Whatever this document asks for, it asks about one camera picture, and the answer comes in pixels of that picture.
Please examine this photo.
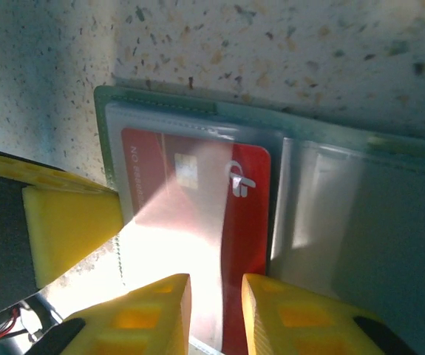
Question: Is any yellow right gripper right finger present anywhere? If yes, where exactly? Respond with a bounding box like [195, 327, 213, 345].
[240, 272, 420, 355]

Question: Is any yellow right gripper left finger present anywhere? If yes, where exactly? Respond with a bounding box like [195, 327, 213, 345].
[30, 272, 193, 355]

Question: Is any red small packet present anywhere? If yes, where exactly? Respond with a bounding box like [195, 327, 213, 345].
[120, 127, 272, 355]

